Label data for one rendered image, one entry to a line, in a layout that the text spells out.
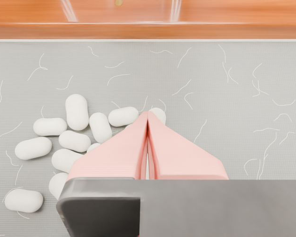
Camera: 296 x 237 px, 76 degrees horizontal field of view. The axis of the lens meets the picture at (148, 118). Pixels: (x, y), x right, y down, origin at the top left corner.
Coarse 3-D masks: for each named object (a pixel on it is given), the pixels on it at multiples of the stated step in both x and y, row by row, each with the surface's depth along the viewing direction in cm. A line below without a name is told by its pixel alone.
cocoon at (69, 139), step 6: (66, 132) 18; (72, 132) 19; (60, 138) 18; (66, 138) 18; (72, 138) 18; (78, 138) 18; (84, 138) 18; (60, 144) 18; (66, 144) 18; (72, 144) 18; (78, 144) 18; (84, 144) 18; (90, 144) 19; (78, 150) 18; (84, 150) 18
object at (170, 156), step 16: (160, 128) 9; (160, 144) 7; (176, 144) 7; (192, 144) 7; (160, 160) 6; (176, 160) 6; (192, 160) 6; (208, 160) 6; (160, 176) 5; (176, 176) 5; (192, 176) 5; (208, 176) 5; (224, 176) 5
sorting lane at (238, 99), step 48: (0, 48) 22; (48, 48) 22; (96, 48) 22; (144, 48) 22; (192, 48) 22; (240, 48) 22; (288, 48) 22; (0, 96) 21; (48, 96) 21; (96, 96) 21; (144, 96) 21; (192, 96) 21; (240, 96) 21; (288, 96) 21; (0, 144) 20; (240, 144) 20; (288, 144) 20; (0, 192) 19; (48, 192) 19
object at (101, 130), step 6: (96, 114) 19; (102, 114) 19; (90, 120) 19; (96, 120) 18; (102, 120) 18; (90, 126) 19; (96, 126) 18; (102, 126) 18; (108, 126) 19; (96, 132) 18; (102, 132) 18; (108, 132) 18; (96, 138) 18; (102, 138) 18; (108, 138) 18
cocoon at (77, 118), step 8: (72, 96) 19; (80, 96) 19; (72, 104) 18; (80, 104) 19; (72, 112) 18; (80, 112) 18; (72, 120) 18; (80, 120) 18; (88, 120) 19; (72, 128) 19; (80, 128) 19
